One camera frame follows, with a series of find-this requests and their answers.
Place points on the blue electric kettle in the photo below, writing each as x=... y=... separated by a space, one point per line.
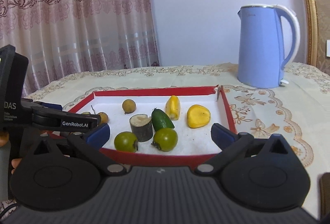
x=261 y=51

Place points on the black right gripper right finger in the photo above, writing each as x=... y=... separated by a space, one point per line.
x=232 y=146

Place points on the cut green cucumber piece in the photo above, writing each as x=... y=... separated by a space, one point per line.
x=161 y=120

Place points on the large yellow pepper piece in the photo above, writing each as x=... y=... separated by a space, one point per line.
x=198 y=116

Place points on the dark phone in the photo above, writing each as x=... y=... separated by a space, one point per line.
x=324 y=197

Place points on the person's left hand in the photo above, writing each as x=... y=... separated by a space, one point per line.
x=13 y=163

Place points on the yellow longan fruit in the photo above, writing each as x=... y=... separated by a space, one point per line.
x=129 y=106

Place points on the small yellow pepper piece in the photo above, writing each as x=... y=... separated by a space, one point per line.
x=173 y=108

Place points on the cream embroidered tablecloth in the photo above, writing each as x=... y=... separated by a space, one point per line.
x=299 y=111

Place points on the gold mirror frame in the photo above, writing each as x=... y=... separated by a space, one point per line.
x=313 y=32

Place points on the white wall switch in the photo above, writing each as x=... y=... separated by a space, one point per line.
x=327 y=48

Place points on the pink patterned curtain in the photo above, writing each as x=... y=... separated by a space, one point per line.
x=62 y=37

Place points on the red shallow tray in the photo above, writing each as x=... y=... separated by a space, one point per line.
x=194 y=145

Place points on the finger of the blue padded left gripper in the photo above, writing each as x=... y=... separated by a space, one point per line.
x=50 y=105

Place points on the green tomato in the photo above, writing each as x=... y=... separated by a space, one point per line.
x=126 y=141
x=165 y=139

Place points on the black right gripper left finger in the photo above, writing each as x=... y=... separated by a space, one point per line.
x=88 y=146

